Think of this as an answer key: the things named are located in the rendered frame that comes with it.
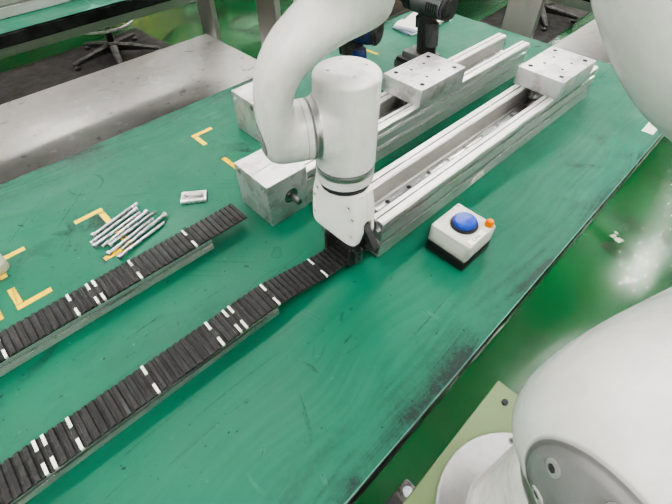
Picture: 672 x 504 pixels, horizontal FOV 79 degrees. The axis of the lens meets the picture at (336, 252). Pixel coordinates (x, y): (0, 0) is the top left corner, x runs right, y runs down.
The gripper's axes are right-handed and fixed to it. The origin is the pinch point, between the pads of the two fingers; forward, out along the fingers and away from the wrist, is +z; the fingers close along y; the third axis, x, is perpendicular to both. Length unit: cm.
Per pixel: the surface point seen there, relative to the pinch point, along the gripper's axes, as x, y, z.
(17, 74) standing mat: -3, -312, 78
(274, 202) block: -3.9, -14.0, -3.5
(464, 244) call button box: 12.2, 15.7, -3.9
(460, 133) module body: 35.7, -2.2, -5.7
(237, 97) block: 9.6, -44.2, -6.8
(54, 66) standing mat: 19, -307, 78
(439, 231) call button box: 11.9, 11.0, -3.6
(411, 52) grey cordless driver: 59, -35, -5
